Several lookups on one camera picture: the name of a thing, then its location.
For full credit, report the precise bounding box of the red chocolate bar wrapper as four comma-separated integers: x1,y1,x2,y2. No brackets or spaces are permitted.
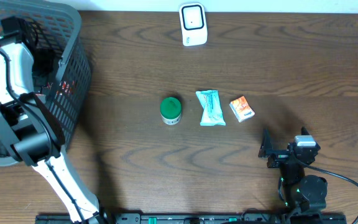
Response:
44,80,76,96

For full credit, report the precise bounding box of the orange tissue packet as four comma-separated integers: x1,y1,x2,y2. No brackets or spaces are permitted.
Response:
229,96,255,123

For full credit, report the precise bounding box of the green flushable wipes packet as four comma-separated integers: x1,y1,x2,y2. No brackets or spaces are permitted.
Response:
196,90,226,126

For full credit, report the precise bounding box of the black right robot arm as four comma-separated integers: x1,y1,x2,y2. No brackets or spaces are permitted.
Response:
258,128,328,223

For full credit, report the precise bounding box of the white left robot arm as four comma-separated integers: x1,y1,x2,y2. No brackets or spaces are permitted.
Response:
0,16,114,223

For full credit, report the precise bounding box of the white barcode scanner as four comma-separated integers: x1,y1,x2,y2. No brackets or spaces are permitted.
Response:
179,2,208,47

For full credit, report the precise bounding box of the grey plastic shopping basket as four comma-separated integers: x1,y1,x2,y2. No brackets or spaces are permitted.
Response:
0,1,91,166

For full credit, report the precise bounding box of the green lid white jar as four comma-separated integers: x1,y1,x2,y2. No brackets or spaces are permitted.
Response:
160,97,182,125

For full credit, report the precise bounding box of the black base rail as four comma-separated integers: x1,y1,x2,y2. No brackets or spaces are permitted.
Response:
35,212,347,224

